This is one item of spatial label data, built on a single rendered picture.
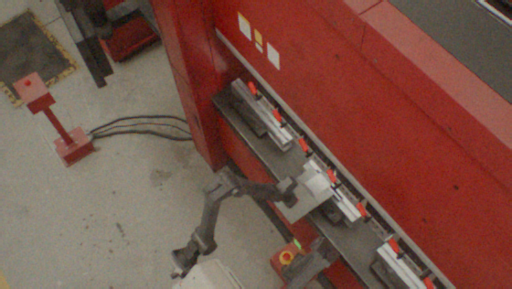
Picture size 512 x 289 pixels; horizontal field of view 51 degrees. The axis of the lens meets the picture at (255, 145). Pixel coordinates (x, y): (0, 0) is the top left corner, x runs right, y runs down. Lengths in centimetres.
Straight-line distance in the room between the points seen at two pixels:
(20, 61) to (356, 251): 328
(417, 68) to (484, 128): 23
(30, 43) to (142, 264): 225
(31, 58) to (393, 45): 379
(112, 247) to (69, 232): 33
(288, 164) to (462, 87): 158
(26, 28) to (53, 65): 52
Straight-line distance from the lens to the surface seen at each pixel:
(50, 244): 398
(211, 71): 300
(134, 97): 436
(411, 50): 152
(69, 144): 413
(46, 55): 486
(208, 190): 206
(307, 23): 189
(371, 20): 157
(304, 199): 267
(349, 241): 274
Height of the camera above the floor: 345
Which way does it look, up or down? 60 degrees down
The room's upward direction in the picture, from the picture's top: 6 degrees counter-clockwise
